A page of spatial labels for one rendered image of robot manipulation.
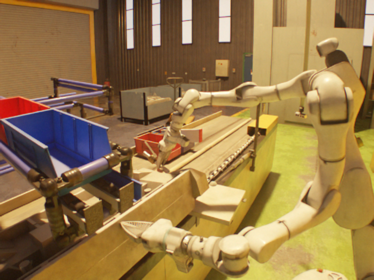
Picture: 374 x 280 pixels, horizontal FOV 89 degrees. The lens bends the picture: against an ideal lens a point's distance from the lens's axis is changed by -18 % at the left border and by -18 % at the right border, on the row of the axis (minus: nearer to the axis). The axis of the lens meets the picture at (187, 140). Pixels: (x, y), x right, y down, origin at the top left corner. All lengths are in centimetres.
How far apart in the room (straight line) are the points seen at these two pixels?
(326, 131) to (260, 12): 612
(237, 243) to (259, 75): 608
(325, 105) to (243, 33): 995
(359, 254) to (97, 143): 103
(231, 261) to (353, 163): 54
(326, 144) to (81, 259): 74
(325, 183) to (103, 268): 70
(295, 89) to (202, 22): 1042
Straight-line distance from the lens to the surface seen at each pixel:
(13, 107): 106
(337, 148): 67
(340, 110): 61
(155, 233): 62
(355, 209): 91
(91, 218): 49
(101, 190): 58
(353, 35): 649
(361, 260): 112
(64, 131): 74
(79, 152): 69
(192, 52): 1142
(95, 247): 72
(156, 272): 104
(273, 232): 59
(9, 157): 62
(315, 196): 72
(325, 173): 71
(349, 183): 86
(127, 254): 82
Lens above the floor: 145
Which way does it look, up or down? 18 degrees down
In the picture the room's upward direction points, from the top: straight up
